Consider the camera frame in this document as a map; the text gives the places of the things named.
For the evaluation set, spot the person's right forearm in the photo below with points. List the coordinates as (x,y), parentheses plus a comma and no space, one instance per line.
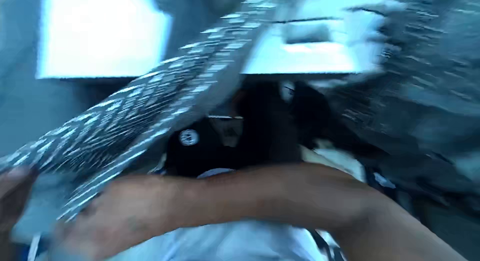
(285,195)

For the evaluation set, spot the white sewing machine table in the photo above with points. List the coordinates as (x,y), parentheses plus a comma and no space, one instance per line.
(300,60)

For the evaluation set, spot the bright white rectangular panel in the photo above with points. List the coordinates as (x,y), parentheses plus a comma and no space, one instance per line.
(101,34)

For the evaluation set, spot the person's right fingers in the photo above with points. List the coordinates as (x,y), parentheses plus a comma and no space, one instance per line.
(73,234)

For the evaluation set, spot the person's body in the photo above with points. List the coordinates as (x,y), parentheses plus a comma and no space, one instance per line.
(240,242)

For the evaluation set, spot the person's right hand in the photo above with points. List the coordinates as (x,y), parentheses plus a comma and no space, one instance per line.
(123,212)

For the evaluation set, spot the person's left hand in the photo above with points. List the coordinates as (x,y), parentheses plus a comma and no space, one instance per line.
(10,201)

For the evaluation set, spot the person's left fingers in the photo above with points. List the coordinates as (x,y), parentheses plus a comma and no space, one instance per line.
(22,180)

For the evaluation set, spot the pile of grey patterned fabric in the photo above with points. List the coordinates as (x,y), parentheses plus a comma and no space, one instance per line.
(423,66)

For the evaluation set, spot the grey white patterned fabric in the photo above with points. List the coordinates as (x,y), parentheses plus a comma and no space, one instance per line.
(150,99)

